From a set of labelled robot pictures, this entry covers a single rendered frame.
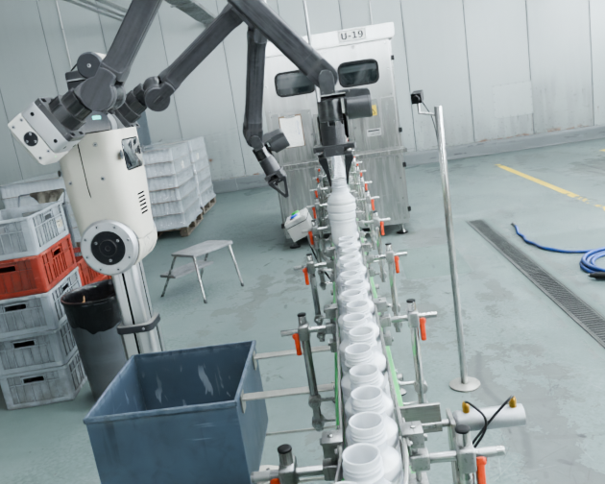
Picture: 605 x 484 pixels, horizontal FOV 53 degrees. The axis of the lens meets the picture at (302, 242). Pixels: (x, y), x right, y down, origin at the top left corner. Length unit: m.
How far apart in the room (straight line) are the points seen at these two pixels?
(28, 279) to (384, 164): 3.78
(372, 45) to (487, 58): 6.04
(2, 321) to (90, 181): 2.25
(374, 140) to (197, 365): 4.91
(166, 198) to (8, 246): 4.60
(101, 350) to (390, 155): 3.79
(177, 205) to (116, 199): 6.43
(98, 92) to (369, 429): 1.09
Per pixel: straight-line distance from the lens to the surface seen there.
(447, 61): 11.95
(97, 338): 3.49
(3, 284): 3.82
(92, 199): 1.73
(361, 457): 0.63
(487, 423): 0.83
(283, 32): 1.46
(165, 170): 8.09
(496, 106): 12.14
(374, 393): 0.73
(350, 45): 6.26
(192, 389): 1.59
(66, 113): 1.56
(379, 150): 6.28
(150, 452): 1.33
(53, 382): 3.93
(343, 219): 1.47
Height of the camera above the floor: 1.50
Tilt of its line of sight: 13 degrees down
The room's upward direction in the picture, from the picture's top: 9 degrees counter-clockwise
